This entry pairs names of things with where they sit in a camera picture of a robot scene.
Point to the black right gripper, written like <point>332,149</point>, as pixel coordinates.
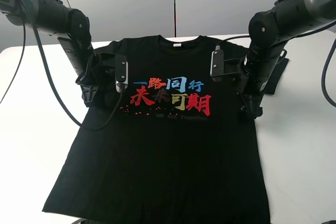
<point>244,80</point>

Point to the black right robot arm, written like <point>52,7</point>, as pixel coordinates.
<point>269,32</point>

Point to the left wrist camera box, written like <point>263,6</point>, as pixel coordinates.
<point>121,73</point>

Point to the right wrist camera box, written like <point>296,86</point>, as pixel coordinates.
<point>217,64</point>

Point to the black printed t-shirt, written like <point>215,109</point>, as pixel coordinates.
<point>172,149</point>

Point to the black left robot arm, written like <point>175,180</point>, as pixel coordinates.
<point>71,27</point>

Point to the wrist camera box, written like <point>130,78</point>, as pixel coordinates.
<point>121,73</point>
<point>217,64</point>

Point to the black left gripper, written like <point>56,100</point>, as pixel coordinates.
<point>97,83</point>

